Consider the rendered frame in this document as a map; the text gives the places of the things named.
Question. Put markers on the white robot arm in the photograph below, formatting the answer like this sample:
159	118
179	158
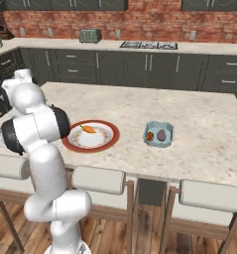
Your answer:
45	172

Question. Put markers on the red rimmed white plate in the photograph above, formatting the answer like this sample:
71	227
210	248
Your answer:
90	140

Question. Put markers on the orange brown cooked food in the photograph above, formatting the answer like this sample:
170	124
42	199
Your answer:
150	136

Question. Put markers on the purple vegetable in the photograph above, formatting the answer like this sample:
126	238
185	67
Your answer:
161	135

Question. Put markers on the orange carrot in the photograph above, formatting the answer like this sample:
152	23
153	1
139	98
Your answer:
89	129

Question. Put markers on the cream cushioned wooden stool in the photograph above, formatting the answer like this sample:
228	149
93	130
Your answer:
7	167
211	196
98	180

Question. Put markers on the dark grey base cupboards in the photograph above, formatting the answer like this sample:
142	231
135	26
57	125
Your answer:
123	67

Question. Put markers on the black hob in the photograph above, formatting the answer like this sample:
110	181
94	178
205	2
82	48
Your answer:
149	45

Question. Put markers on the grey green toaster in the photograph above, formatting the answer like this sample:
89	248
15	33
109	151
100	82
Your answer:
90	35

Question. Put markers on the brown object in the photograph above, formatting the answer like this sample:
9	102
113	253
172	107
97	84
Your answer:
5	33

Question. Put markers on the grey wall socket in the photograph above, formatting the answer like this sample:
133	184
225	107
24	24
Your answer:
118	33
192	35
22	31
50	32

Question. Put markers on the dark grey wall cupboards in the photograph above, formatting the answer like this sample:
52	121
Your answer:
57	4
212	4

